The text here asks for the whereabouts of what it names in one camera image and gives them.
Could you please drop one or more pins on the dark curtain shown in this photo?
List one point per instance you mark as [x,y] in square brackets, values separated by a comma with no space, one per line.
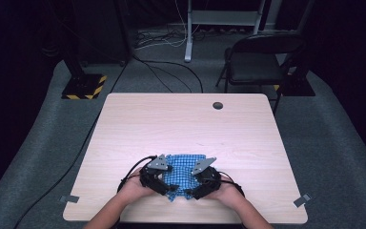
[355,63]
[12,79]

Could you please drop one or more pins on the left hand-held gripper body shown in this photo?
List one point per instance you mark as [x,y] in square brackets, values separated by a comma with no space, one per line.
[151,176]

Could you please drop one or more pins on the person's right hand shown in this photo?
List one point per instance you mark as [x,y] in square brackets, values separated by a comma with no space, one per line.
[227,195]

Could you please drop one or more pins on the person's left hand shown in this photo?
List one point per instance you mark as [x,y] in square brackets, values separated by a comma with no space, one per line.
[135,191]

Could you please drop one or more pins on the black stand base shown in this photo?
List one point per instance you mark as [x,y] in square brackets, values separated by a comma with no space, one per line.
[298,87]

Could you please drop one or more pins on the blue checked shirt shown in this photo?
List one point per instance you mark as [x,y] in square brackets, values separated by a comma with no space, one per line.
[182,171]

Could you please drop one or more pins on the black folding chair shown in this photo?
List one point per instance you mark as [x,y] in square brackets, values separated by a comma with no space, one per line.
[254,68]

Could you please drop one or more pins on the white metal stand frame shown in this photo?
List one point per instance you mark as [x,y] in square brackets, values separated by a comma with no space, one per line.
[189,38]

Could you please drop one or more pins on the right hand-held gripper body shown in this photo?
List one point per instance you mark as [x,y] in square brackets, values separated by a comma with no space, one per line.
[208,179]

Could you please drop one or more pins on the black stand with striped base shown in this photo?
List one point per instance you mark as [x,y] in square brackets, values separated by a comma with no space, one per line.
[82,86]

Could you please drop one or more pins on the grey tape strip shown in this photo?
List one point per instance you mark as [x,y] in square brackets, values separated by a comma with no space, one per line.
[302,200]
[69,199]

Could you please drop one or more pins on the black cabinet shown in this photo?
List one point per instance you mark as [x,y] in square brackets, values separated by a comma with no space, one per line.
[101,31]

